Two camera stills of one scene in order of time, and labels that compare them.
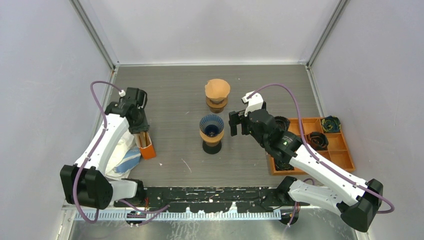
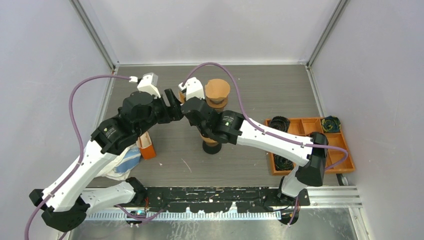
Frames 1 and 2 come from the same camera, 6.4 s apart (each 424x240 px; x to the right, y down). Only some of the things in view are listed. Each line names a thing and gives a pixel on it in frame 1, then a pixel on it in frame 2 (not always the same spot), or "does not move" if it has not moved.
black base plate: (208, 199) does not move
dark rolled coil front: (284, 167) does not move
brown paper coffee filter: (217, 89) does not move
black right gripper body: (247, 128) → (204, 131)
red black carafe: (212, 149) does not move
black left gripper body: (141, 124) → (160, 114)
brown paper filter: (142, 139) → (181, 97)
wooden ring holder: (212, 141) does not move
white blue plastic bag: (125, 155) does not move
